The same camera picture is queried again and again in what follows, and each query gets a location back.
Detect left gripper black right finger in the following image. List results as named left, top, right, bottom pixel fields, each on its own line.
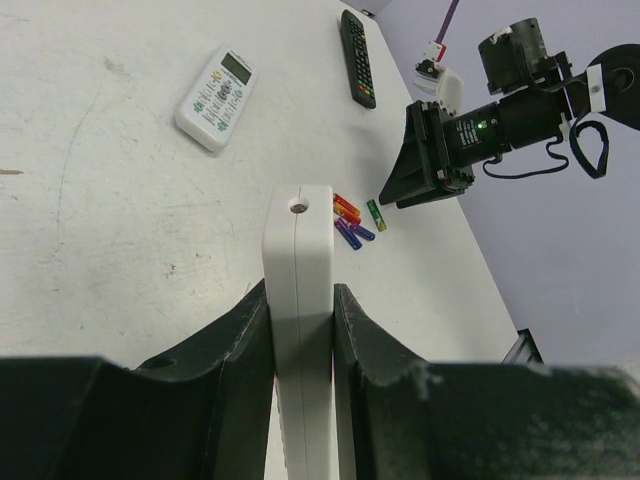
left=333, top=284, right=639, bottom=479

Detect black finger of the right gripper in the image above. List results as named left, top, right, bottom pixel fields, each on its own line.
left=378, top=101, right=440, bottom=209

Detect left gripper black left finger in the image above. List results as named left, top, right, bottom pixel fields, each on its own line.
left=1, top=284, right=274, bottom=479

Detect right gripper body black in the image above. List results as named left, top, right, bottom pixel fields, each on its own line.
left=424, top=102, right=505, bottom=193

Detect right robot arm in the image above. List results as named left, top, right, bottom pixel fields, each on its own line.
left=378, top=18, right=639, bottom=209

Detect black TV remote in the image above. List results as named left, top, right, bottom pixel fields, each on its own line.
left=340, top=10, right=376, bottom=110

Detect white AC remote with display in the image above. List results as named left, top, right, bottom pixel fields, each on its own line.
left=174, top=43, right=259, bottom=154

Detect blue battery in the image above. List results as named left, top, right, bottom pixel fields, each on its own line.
left=347, top=222, right=376, bottom=241
left=334, top=218, right=362, bottom=250

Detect red orange battery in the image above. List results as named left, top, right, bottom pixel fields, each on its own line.
left=333, top=193, right=361, bottom=216
left=334, top=205, right=361, bottom=225

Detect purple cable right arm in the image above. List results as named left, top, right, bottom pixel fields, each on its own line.
left=435, top=0, right=464, bottom=47

